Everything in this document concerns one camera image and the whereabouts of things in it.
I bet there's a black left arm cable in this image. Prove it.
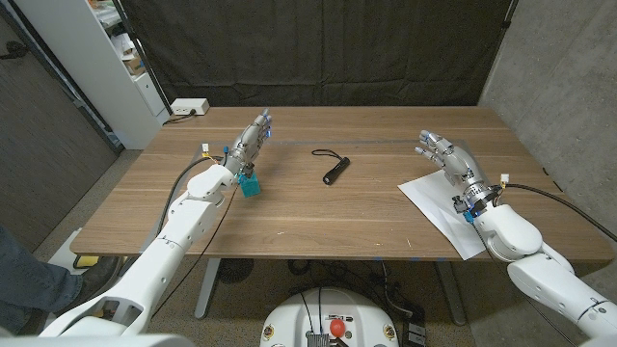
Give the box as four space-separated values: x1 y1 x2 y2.
157 154 228 236

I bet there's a person's dark shoe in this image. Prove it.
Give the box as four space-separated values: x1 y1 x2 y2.
79 255 127 300

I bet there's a cardboard box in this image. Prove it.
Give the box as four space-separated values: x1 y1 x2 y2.
122 52 148 76

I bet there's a grey table leg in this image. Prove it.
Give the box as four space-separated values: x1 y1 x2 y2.
436 261 468 327
194 258 223 320

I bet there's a black stand pole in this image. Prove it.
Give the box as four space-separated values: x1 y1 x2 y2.
113 0 174 116
500 0 520 30

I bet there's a teal block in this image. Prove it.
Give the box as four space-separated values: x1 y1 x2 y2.
239 172 262 199

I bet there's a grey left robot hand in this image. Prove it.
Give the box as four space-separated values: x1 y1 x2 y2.
224 108 274 180

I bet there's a black torch with lanyard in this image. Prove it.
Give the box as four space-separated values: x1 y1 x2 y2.
310 148 352 187

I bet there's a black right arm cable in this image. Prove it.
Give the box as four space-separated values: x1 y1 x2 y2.
500 181 617 242

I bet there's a black floor power strip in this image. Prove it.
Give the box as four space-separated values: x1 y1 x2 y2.
402 307 428 347

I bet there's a black door handle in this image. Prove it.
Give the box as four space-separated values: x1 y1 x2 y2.
0 40 29 62

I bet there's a person's leg in jeans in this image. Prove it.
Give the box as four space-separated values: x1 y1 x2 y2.
0 226 84 334

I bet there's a yellow floor object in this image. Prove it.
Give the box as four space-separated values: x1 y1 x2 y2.
72 254 100 270

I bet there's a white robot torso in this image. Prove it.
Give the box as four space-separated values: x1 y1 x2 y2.
259 287 400 347

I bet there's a white paper sheet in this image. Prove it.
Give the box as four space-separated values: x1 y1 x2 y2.
397 169 488 261

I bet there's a white power socket box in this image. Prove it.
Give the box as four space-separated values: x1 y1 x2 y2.
170 97 211 117

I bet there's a black curtain backdrop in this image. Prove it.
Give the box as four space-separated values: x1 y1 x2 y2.
118 0 520 108

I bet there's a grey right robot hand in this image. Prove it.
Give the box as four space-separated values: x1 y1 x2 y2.
415 128 502 218

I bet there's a black round floor object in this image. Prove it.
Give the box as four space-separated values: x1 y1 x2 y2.
216 258 255 284

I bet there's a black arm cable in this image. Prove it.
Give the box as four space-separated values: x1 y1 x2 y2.
500 181 617 242
157 154 228 236

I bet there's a white shelf cabinet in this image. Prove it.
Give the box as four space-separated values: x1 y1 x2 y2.
13 0 173 150

